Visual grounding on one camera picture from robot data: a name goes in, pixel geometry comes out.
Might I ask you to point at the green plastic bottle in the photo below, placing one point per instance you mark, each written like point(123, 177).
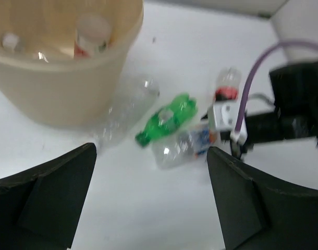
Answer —
point(168, 119)

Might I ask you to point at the beige round plastic bin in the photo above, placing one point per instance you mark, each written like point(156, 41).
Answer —
point(45, 81)

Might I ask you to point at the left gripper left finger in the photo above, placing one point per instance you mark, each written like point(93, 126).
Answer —
point(40, 207)

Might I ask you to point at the clear bottle blue white cap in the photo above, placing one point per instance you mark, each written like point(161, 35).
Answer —
point(12, 43)

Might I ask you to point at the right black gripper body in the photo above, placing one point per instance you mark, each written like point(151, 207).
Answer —
point(270, 127)

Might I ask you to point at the clear bottle blue white label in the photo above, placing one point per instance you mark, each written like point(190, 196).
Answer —
point(184, 146)

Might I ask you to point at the small bottle red label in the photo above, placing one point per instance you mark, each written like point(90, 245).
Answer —
point(227, 84)

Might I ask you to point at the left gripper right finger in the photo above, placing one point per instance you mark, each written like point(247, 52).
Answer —
point(259, 211)

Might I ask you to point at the clear bottle red label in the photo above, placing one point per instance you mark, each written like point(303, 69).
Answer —
point(93, 34)

